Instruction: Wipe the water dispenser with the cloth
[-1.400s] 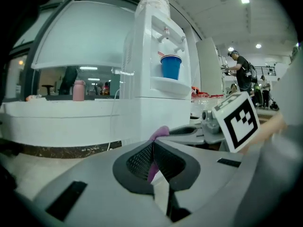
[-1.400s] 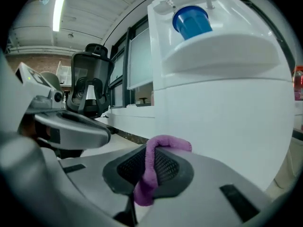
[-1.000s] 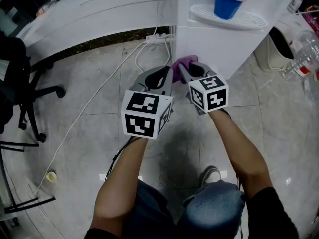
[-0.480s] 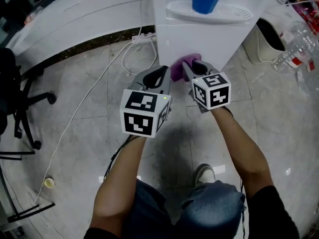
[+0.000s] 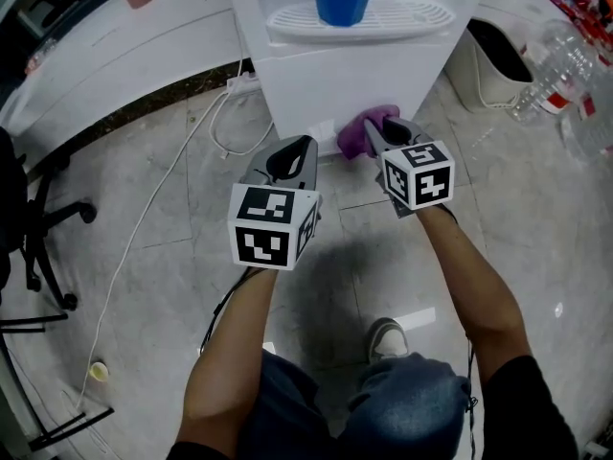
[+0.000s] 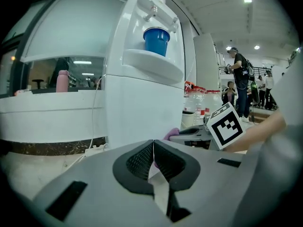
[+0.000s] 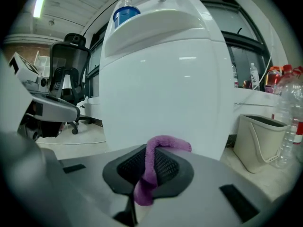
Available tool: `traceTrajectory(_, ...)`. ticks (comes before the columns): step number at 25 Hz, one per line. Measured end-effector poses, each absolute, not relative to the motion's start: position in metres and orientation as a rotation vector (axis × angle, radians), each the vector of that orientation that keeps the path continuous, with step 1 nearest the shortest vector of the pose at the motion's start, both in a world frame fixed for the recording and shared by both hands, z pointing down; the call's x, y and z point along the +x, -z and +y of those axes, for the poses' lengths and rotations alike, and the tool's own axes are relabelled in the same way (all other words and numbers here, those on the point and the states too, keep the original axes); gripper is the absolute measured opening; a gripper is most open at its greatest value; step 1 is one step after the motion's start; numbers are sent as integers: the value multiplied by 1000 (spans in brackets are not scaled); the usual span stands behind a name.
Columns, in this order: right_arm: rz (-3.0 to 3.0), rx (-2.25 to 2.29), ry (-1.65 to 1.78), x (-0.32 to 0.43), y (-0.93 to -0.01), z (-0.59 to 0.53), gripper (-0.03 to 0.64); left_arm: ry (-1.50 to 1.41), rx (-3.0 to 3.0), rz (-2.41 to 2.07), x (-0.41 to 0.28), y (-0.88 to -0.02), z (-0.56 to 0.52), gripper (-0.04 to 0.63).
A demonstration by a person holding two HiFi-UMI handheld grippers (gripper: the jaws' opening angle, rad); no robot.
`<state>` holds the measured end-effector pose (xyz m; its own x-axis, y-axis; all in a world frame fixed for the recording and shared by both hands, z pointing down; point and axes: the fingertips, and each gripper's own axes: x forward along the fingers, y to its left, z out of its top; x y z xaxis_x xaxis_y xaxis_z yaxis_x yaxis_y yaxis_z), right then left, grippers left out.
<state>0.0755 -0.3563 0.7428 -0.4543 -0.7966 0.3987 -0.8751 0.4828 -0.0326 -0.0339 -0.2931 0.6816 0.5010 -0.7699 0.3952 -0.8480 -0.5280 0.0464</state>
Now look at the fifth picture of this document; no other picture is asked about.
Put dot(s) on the person's left forearm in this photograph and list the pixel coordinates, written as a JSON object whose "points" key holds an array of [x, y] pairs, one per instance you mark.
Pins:
{"points": [[230, 352]]}

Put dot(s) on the white waste bin black liner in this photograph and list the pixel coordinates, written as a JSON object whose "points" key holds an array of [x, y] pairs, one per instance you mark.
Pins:
{"points": [[483, 79]]}

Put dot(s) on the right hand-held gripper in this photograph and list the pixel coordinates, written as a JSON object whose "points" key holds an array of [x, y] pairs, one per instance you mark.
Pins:
{"points": [[431, 185]]}

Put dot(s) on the white power strip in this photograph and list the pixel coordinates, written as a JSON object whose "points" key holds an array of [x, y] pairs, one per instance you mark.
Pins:
{"points": [[242, 82]]}

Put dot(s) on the person's right forearm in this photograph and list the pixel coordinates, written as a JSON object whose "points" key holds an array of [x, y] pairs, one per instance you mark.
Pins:
{"points": [[479, 295]]}

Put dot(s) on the black mesh office chair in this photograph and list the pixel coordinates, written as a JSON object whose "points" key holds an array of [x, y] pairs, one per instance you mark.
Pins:
{"points": [[19, 209]]}

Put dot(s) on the large clear bottle red cap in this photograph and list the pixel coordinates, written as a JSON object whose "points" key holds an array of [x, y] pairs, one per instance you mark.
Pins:
{"points": [[551, 75]]}

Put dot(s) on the white raised ledge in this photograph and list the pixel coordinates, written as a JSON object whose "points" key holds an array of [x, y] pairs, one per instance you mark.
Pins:
{"points": [[120, 65]]}

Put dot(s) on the yellow paper cup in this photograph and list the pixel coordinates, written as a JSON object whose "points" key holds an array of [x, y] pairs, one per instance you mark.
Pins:
{"points": [[98, 372]]}

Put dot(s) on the person's black printed t-shirt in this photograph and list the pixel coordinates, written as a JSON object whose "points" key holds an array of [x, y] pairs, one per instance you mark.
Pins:
{"points": [[527, 410]]}

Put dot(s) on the person's blue jeans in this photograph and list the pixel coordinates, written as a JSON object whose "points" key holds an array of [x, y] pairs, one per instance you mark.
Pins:
{"points": [[407, 410]]}

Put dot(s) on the purple cleaning cloth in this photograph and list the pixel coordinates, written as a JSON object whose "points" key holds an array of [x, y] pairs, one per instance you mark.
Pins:
{"points": [[356, 134]]}

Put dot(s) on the white water dispenser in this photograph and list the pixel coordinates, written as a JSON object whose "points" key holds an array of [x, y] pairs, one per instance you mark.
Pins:
{"points": [[345, 79]]}

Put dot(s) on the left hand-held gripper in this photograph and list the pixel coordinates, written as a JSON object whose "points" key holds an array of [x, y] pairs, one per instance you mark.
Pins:
{"points": [[261, 247]]}

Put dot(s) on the person's right grey white sneaker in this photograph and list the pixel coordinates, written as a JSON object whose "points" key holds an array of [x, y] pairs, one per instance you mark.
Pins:
{"points": [[388, 340]]}

